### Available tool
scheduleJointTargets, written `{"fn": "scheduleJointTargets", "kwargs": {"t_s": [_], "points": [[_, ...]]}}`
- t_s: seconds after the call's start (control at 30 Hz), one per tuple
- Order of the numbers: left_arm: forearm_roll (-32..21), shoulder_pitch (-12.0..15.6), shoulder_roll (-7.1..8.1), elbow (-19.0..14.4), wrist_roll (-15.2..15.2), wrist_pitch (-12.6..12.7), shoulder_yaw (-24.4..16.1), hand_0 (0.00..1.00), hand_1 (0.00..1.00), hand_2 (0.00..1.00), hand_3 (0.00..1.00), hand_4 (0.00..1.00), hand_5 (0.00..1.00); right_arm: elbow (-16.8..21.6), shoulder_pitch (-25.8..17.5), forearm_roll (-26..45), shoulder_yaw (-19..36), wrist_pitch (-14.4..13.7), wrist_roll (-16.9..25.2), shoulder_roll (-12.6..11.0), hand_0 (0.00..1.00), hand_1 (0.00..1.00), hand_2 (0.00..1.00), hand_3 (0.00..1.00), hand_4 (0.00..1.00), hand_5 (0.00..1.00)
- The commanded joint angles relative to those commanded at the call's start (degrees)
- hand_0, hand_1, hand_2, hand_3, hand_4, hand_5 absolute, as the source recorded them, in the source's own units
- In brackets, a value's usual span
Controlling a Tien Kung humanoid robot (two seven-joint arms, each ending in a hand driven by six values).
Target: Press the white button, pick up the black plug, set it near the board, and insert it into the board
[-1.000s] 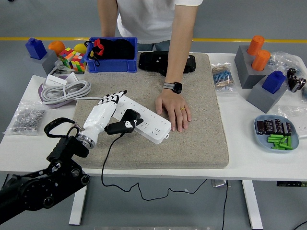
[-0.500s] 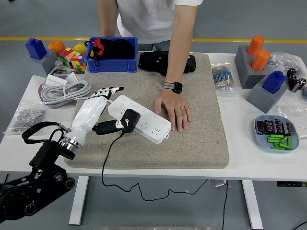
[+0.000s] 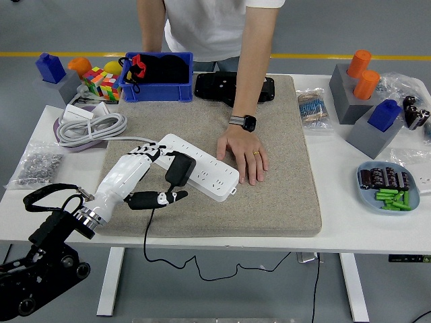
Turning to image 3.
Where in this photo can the person's left hand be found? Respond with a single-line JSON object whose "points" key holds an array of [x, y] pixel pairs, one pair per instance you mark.
{"points": [[242, 148]]}

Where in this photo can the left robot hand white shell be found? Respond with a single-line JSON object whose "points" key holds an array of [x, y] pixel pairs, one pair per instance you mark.
{"points": [[121, 178]]}

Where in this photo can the white power strip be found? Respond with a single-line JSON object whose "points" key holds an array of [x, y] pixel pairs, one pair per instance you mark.
{"points": [[208, 171]]}

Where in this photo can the person's left forearm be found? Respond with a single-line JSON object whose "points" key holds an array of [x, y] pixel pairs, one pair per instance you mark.
{"points": [[252, 74]]}

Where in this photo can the person's right forearm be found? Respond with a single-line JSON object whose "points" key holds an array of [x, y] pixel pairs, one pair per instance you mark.
{"points": [[151, 30]]}

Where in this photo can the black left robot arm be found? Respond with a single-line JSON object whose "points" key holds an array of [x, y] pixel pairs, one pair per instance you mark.
{"points": [[50, 228]]}

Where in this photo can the black wristwatch striped band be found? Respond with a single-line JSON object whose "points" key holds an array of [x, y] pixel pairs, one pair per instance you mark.
{"points": [[250, 122]]}

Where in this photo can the grey-brown mat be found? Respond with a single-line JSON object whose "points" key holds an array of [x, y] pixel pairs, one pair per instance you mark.
{"points": [[286, 168]]}

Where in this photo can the purple plate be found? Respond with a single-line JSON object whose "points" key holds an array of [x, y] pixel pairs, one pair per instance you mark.
{"points": [[81, 149]]}

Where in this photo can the black electronic device housing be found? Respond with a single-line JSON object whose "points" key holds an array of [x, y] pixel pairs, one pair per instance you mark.
{"points": [[212, 85]]}

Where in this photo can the white box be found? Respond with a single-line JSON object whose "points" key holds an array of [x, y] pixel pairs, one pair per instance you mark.
{"points": [[75, 112]]}

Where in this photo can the clear bag of resistors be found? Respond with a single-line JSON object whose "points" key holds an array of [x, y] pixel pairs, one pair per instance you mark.
{"points": [[313, 109]]}

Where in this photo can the clear bag of metal nuts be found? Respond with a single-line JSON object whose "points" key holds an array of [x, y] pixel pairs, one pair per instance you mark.
{"points": [[37, 166]]}

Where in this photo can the blue plastic bin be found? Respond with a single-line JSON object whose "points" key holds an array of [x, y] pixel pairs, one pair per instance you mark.
{"points": [[155, 93]]}

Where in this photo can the multicolour puzzle cube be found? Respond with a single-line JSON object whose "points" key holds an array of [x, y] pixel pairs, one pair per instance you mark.
{"points": [[101, 84]]}

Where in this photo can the grey single-hole block holder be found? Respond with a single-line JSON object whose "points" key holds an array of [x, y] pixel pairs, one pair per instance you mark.
{"points": [[69, 89], [365, 138]]}

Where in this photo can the white table leg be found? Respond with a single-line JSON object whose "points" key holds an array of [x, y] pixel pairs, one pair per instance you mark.
{"points": [[111, 286], [353, 289]]}

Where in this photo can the black pouch with red trim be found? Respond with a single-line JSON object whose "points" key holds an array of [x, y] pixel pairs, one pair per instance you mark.
{"points": [[168, 69]]}

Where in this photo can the grey two-hole block holder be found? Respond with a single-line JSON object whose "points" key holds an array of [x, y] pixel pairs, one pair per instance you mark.
{"points": [[341, 97]]}

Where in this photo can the yellow toy lemon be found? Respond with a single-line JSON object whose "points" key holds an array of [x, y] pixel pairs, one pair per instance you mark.
{"points": [[112, 66]]}

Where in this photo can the orange toy fruit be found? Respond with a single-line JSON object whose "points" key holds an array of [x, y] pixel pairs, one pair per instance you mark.
{"points": [[79, 64]]}

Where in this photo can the clear acrylic stand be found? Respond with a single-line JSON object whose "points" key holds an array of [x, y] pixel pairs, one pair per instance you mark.
{"points": [[306, 257]]}

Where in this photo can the person's body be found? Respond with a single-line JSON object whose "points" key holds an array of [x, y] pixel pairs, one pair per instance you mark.
{"points": [[202, 27]]}

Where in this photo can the blue bottle-shaped block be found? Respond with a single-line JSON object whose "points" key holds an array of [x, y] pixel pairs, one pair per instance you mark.
{"points": [[384, 116], [50, 69]]}

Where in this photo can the light blue plate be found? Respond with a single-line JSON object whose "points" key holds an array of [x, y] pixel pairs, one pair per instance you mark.
{"points": [[367, 198]]}

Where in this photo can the orange cylinder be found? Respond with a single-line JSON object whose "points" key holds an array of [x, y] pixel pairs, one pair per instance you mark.
{"points": [[365, 84], [358, 62]]}

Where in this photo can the green cylindrical battery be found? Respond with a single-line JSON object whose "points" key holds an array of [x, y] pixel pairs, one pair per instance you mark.
{"points": [[387, 191], [398, 196], [384, 196], [402, 205], [390, 208], [406, 198], [389, 202]]}

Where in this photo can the clear bag of small parts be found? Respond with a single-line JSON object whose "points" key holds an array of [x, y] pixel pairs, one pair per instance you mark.
{"points": [[400, 82]]}

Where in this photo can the bagged large black capacitors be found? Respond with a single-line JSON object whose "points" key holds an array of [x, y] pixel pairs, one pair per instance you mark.
{"points": [[412, 116]]}

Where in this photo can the bag of blue-grey components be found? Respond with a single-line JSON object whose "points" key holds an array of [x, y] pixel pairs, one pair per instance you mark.
{"points": [[428, 133]]}

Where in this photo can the black table control panel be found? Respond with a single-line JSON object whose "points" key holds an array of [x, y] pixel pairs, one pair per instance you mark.
{"points": [[404, 258]]}

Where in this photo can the bagged white wall socket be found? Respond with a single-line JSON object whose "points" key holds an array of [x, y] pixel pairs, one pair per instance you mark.
{"points": [[425, 180]]}

